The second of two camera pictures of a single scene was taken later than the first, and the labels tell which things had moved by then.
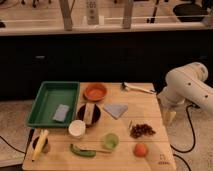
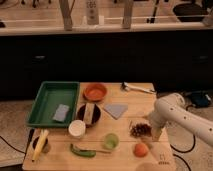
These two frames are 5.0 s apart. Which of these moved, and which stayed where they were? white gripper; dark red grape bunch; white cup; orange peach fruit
Moved: white gripper
Stayed: dark red grape bunch; orange peach fruit; white cup
